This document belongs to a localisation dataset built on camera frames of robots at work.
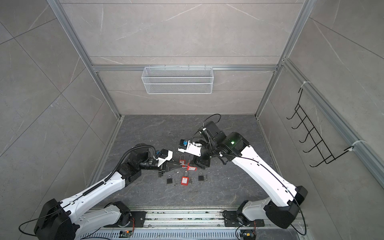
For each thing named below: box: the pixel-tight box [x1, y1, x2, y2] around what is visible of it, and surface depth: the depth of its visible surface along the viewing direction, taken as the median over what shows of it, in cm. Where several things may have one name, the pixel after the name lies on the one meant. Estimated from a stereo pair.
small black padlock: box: [167, 174, 173, 184], surface depth 88 cm
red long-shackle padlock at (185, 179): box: [181, 170, 190, 186], surface depth 87 cm
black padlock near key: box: [198, 171, 204, 181], surface depth 90 cm
